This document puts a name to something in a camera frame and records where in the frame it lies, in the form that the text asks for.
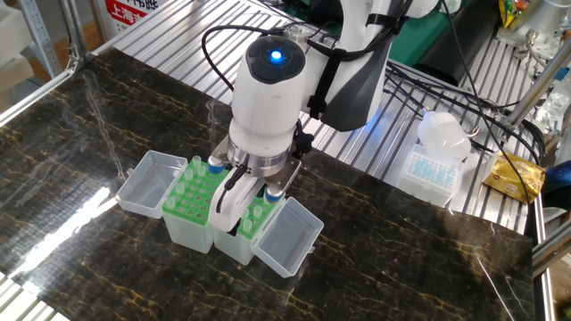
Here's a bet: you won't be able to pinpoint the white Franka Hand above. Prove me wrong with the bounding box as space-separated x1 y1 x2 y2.
207 167 269 233

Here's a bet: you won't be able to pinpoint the clear tip box green rack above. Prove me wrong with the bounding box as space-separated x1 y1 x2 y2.
212 195 326 278
115 149 229 254

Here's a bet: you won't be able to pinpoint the black marble pattern board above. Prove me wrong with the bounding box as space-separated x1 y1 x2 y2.
0 46 536 321

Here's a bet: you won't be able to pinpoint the clear tip box blue rack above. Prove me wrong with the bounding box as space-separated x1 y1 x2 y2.
395 143 465 209

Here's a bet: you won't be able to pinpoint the red sign white characters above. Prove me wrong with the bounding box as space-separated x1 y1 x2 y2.
104 0 160 26

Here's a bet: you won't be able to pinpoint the white translucent plastic container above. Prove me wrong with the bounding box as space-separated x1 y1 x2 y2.
417 110 473 161

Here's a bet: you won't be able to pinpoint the diagonal aluminium strut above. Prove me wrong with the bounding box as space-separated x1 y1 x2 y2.
60 0 90 63

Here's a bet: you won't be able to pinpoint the dark green mat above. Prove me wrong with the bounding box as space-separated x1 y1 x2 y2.
387 0 474 68

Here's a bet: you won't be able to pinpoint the white foam block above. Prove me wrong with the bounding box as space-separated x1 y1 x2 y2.
0 4 36 112

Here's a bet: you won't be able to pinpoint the black cylindrical bin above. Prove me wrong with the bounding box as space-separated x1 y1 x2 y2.
414 0 501 86

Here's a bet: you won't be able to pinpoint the gold foil bag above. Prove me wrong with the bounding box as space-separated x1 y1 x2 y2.
481 149 546 206

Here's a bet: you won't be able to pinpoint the dark blue object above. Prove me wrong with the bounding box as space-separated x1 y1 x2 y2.
542 160 571 210

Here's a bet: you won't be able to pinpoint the yellow red snack bag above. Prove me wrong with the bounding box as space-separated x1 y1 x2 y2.
498 0 532 29

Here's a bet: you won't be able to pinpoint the clear plastic bag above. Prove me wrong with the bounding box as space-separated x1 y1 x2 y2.
533 66 571 135

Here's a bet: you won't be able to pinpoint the black gripper connector cable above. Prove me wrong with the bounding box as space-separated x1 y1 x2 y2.
215 163 249 214

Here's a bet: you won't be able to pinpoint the grey wrist camera blue label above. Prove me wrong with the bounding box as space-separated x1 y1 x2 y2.
207 137 302 204

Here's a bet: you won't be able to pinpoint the black forearm velcro strap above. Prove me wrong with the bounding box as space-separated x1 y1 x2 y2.
306 46 348 120

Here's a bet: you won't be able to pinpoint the black camera cable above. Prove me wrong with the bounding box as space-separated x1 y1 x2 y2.
201 24 286 93

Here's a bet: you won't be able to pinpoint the black cable bundle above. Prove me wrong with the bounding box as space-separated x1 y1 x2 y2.
378 0 548 206

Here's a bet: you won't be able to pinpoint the perforated metal shelf post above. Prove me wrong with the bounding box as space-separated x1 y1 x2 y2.
17 0 63 79

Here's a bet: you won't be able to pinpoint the aluminium frame bar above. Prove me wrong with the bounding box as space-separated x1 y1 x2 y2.
530 231 571 277
503 48 571 130

